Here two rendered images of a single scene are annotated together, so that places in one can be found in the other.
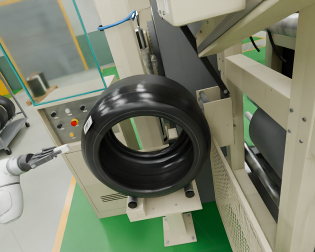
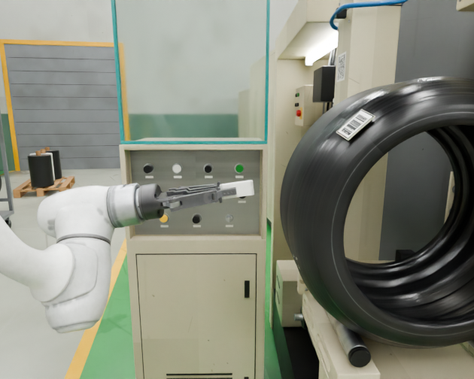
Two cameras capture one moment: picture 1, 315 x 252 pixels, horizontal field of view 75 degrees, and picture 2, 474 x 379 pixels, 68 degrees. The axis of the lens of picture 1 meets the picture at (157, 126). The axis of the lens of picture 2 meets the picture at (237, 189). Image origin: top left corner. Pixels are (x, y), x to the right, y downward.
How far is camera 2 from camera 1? 61 cm
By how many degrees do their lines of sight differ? 18
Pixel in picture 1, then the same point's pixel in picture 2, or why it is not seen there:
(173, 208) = not seen: outside the picture
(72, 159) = (147, 269)
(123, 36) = (381, 29)
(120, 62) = (359, 73)
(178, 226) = not seen: outside the picture
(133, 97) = (468, 87)
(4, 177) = (95, 219)
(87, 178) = (157, 321)
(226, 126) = not seen: outside the picture
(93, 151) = (344, 186)
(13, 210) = (94, 298)
